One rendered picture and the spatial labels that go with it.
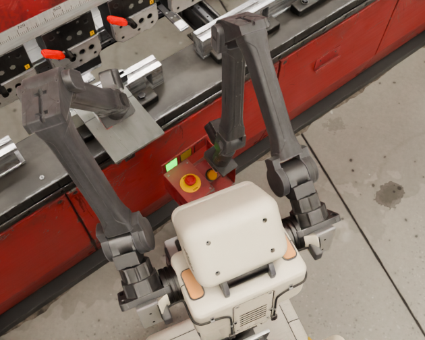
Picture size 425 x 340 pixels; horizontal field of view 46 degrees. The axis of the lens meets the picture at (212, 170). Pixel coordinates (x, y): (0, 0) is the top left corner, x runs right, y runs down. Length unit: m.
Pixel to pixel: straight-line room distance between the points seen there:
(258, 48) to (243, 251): 0.46
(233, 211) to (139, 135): 0.64
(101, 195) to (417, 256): 1.89
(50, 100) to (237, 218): 0.42
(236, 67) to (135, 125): 0.44
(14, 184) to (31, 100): 0.79
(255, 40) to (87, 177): 0.48
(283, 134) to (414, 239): 1.58
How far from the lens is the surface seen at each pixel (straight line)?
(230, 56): 1.27
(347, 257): 2.53
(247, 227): 1.01
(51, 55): 1.41
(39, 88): 0.98
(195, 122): 1.93
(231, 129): 1.42
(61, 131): 0.94
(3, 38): 1.37
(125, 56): 3.13
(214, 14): 2.09
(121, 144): 1.56
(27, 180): 1.72
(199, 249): 1.00
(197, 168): 1.79
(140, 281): 1.13
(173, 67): 1.89
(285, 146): 1.19
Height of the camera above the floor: 2.31
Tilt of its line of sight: 61 degrees down
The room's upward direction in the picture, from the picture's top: straight up
